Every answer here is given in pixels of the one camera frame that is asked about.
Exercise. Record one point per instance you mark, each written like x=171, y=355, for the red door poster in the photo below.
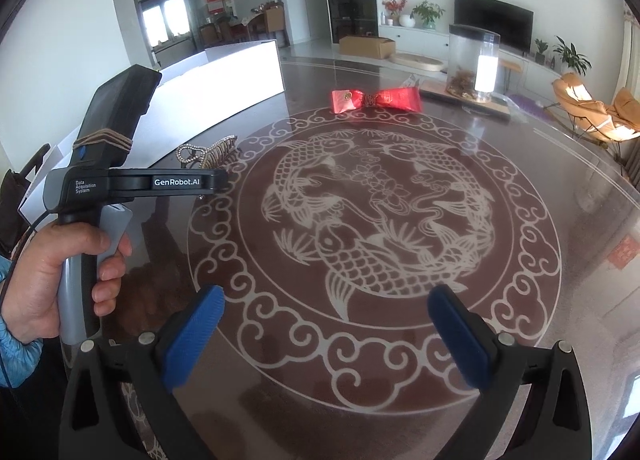
x=215, y=0

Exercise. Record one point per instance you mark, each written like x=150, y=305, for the balcony window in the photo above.
x=165, y=17

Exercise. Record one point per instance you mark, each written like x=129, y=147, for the light wooden dining chair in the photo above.
x=275, y=22

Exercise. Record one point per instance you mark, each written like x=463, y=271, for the dark wooden chair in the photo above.
x=12, y=210

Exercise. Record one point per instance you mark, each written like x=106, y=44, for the small potted plant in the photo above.
x=541, y=50

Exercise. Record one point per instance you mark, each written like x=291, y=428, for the white patterned curtain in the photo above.
x=631, y=45

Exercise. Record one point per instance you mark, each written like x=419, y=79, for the green potted plant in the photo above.
x=427, y=12

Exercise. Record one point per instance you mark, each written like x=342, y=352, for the black television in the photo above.
x=492, y=22

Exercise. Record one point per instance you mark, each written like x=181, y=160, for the large leafy potted plant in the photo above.
x=570, y=55

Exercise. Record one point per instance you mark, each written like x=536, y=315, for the brown cardboard box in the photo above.
x=367, y=46

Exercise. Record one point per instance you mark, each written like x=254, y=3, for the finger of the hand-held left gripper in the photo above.
x=218, y=181

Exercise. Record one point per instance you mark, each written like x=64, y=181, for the person's left forearm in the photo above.
x=12, y=362

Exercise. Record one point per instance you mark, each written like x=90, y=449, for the round beige pet bed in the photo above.
x=417, y=63

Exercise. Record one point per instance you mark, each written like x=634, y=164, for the white low cabinet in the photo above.
x=430, y=40

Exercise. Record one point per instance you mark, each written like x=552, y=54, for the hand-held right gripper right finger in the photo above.
x=460, y=335

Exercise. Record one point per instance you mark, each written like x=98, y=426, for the wooden dining table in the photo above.
x=252, y=25

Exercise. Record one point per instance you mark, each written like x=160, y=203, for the purple floor mat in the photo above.
x=530, y=107

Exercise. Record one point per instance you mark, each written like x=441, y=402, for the wooden bench with metal legs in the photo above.
x=512, y=67

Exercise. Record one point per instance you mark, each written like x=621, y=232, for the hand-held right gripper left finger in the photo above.
x=195, y=340

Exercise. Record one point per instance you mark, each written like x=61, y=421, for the clear fish tank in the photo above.
x=465, y=65

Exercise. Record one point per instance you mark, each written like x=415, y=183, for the orange lounge chair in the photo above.
x=582, y=100

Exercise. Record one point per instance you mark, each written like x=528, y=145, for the person's left hand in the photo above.
x=35, y=285

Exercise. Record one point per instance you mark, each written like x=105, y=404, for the brown patterned glass desktop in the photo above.
x=550, y=200

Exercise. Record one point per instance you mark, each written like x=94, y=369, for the white cardboard box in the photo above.
x=225, y=80

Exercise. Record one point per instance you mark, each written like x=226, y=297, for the red flowers in vase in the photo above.
x=394, y=7

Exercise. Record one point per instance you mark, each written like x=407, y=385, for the white round vase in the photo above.
x=407, y=21

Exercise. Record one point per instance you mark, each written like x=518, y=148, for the gold rhinestone claw clip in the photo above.
x=220, y=150

